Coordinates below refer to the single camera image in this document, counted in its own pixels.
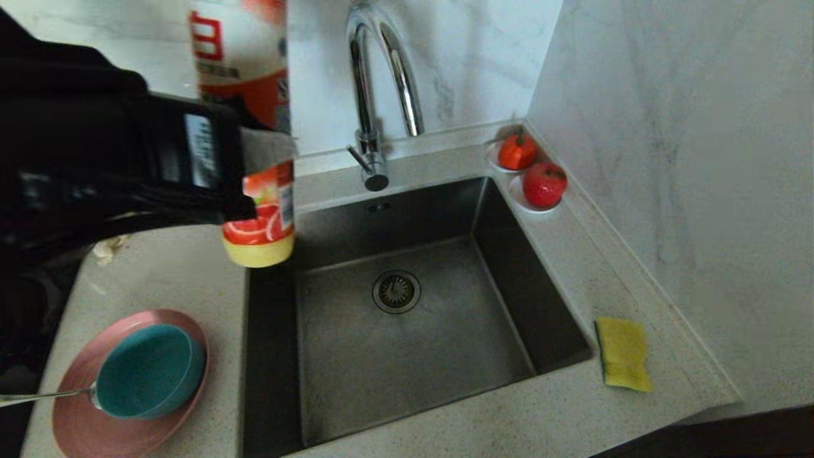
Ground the yellow capped dish soap bottle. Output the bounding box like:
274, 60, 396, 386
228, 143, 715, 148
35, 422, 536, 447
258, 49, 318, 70
188, 0, 297, 268

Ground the stainless steel sink basin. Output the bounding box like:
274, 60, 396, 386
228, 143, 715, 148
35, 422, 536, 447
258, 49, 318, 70
240, 176, 595, 458

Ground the yellow green sponge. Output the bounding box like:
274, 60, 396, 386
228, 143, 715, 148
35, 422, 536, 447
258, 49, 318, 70
595, 317, 654, 393

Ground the crumpled beige tissue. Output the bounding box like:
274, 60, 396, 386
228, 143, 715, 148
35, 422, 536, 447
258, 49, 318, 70
93, 234, 132, 266

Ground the teal bowl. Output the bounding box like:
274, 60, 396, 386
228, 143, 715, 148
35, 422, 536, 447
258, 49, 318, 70
95, 323, 207, 419

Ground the chrome gooseneck faucet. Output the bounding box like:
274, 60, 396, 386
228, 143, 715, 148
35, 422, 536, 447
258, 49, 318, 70
345, 0, 425, 193

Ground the round metal drain strainer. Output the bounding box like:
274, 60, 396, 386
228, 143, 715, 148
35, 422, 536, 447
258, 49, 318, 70
372, 269, 422, 315

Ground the metal spoon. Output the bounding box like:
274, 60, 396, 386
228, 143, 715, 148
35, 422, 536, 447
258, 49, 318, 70
0, 380, 106, 411

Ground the pink plate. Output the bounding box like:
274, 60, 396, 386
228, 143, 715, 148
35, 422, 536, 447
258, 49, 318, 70
52, 309, 210, 458

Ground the black stove top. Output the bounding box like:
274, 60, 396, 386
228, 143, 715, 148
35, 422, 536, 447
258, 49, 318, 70
0, 375, 45, 458

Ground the red apple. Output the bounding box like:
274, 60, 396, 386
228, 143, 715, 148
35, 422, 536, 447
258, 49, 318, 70
523, 162, 569, 209

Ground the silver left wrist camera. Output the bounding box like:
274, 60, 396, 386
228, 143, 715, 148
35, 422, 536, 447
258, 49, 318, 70
240, 127, 294, 171

